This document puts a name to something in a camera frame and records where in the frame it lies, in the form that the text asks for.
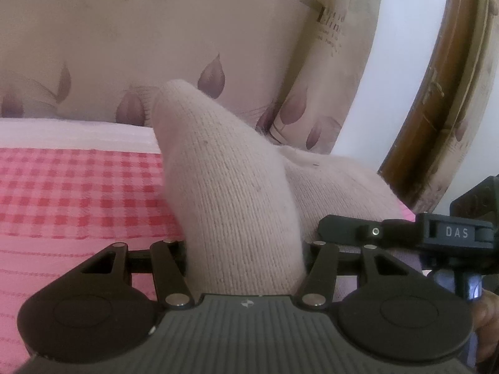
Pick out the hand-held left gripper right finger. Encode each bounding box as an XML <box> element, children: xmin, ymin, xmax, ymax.
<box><xmin>294</xmin><ymin>241</ymin><xmax>416</xmax><ymax>309</ymax></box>

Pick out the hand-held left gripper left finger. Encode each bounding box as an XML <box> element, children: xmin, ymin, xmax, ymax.
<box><xmin>76</xmin><ymin>239</ymin><xmax>196</xmax><ymax>310</ymax></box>

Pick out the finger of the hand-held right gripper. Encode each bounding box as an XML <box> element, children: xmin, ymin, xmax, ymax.
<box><xmin>317</xmin><ymin>214</ymin><xmax>419</xmax><ymax>248</ymax></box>

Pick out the cream knit sweater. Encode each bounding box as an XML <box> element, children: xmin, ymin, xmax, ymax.
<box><xmin>150</xmin><ymin>79</ymin><xmax>424</xmax><ymax>297</ymax></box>

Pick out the person's right hand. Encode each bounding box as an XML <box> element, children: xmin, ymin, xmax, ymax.
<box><xmin>470</xmin><ymin>291</ymin><xmax>499</xmax><ymax>374</ymax></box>

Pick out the pink checked blanket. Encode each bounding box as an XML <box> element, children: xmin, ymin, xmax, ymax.
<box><xmin>0</xmin><ymin>119</ymin><xmax>429</xmax><ymax>374</ymax></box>

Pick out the beige leaf print cloth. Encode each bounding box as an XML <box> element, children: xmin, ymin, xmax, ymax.
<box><xmin>0</xmin><ymin>0</ymin><xmax>385</xmax><ymax>157</ymax></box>

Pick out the wooden bed frame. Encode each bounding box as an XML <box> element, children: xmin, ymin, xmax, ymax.
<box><xmin>377</xmin><ymin>0</ymin><xmax>499</xmax><ymax>213</ymax></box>

